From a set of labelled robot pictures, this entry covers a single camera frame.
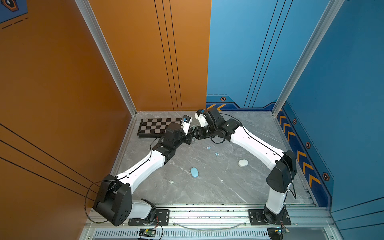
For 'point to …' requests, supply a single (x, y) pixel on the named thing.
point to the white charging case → (243, 163)
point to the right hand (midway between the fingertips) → (192, 133)
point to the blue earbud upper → (209, 147)
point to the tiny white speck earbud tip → (221, 180)
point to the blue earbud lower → (216, 154)
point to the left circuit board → (148, 232)
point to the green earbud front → (171, 182)
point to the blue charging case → (194, 172)
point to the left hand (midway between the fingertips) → (191, 126)
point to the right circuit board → (277, 233)
